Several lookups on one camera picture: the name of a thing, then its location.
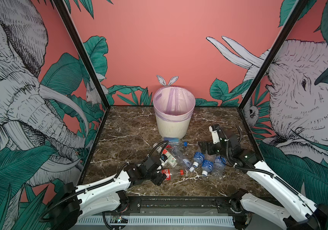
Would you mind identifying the black left corner frame post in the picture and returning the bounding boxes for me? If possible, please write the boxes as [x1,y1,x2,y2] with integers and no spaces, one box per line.
[53,0,110,110]

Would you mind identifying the long clear bottle blue label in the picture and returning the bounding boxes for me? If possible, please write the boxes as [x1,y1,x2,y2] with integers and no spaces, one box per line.
[172,147,195,172]

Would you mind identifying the black right corner frame post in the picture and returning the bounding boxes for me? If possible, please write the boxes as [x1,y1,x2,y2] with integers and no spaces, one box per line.
[238,0,309,111]

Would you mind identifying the crushed clear plastic bottle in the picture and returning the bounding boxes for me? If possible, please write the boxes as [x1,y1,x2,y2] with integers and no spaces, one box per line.
[212,155,227,177]

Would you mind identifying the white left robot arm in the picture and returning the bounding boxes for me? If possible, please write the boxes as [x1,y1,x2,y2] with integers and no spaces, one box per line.
[39,156,166,230]

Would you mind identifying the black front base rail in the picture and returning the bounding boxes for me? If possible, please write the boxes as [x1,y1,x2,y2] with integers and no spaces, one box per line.
[124,196,234,214]

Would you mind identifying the red label cola bottle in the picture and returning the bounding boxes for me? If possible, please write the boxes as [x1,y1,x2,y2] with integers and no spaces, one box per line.
[161,169,184,181]

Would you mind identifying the white slotted cable duct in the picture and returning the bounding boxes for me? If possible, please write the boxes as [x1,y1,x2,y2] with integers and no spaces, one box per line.
[77,216,235,228]

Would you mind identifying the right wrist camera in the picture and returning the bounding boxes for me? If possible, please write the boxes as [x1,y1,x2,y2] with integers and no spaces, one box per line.
[209,124,220,144]

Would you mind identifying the cream ribbed waste bin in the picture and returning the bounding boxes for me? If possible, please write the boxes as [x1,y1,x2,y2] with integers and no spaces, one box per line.
[155,115,191,139]

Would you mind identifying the purple bin liner bag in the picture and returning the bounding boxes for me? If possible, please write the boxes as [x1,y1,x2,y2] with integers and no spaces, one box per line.
[153,86,196,122]

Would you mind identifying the red green label clear bottle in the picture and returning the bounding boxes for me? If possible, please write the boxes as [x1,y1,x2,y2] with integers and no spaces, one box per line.
[153,143,177,169]

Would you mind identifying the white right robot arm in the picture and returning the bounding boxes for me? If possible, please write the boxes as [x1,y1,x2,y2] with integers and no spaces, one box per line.
[198,131,328,230]

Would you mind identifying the black corner frame post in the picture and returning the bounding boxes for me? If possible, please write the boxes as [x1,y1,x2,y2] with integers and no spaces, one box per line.
[53,0,110,110]
[238,0,309,111]

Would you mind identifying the flattened bottle blue cap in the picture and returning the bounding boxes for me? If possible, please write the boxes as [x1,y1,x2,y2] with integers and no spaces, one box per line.
[163,137,188,148]

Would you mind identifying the blue label bottle white cap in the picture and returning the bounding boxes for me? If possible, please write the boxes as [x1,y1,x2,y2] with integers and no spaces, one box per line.
[193,151,205,168]

